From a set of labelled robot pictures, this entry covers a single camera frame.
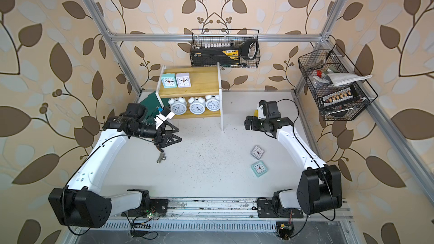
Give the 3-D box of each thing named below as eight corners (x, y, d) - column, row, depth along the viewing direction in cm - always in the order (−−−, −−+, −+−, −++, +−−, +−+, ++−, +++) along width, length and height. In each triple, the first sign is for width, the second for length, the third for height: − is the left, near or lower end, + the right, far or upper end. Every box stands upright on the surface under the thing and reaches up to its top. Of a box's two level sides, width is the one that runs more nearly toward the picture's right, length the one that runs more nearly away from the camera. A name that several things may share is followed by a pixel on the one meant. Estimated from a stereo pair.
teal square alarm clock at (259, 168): (257, 178, 85) (258, 177, 82) (249, 166, 88) (250, 164, 86) (268, 172, 87) (269, 170, 85) (260, 160, 91) (261, 158, 88)
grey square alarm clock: (249, 154, 92) (249, 152, 90) (255, 146, 95) (255, 144, 94) (258, 160, 90) (259, 159, 88) (264, 151, 93) (265, 150, 91)
